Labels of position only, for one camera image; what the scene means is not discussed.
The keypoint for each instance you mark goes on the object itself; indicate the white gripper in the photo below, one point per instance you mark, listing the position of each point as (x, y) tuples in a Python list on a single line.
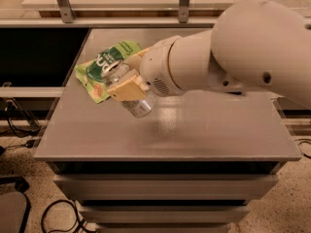
[(155, 69)]

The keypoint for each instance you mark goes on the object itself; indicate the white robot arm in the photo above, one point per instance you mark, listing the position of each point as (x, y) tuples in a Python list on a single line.
[(254, 45)]

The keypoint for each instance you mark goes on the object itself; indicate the green snack chip bag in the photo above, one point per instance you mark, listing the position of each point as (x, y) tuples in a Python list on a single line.
[(90, 73)]

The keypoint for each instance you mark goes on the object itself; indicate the grey cabinet drawers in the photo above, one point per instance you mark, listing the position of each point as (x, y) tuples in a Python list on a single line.
[(164, 203)]

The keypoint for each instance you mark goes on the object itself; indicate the left metal bracket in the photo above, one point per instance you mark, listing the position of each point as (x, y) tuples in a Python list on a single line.
[(66, 12)]

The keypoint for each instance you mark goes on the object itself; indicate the metal bracket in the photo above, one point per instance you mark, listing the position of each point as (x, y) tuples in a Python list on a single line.
[(66, 12), (183, 11)]

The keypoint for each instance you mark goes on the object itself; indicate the middle metal bracket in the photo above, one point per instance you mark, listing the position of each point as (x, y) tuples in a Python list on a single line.
[(183, 11)]

